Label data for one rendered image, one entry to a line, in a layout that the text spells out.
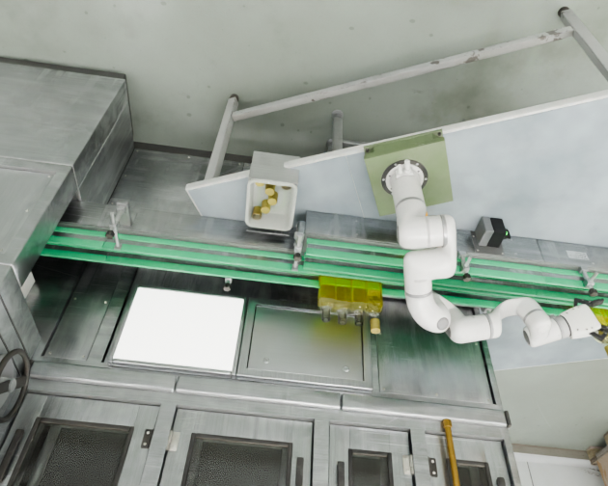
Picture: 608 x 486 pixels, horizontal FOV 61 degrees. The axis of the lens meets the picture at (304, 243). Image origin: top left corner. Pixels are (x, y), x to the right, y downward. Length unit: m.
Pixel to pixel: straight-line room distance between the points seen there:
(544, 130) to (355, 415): 1.12
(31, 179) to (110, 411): 0.84
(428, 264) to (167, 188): 1.36
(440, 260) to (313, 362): 0.59
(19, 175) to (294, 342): 1.13
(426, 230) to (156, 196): 1.35
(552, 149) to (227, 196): 1.14
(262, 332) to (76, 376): 0.63
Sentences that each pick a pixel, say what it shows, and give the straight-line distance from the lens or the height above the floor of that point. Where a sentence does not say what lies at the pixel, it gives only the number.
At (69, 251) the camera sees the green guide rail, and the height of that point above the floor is 0.93.
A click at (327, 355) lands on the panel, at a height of 1.20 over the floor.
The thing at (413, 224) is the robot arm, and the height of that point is 1.10.
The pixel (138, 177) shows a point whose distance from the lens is 2.58.
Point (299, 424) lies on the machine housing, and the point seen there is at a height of 1.45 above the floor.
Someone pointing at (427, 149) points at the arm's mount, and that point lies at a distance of 1.74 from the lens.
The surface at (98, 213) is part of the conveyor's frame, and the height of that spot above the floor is 0.81.
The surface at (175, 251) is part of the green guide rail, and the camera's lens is 1.94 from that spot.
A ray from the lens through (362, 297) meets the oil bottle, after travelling 1.87.
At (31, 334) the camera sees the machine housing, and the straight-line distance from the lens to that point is 1.95.
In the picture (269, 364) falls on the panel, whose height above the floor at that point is 1.26.
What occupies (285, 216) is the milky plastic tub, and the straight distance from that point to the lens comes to 1.96.
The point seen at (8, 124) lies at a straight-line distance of 2.33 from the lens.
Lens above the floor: 2.23
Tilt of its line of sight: 45 degrees down
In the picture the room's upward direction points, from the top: 176 degrees counter-clockwise
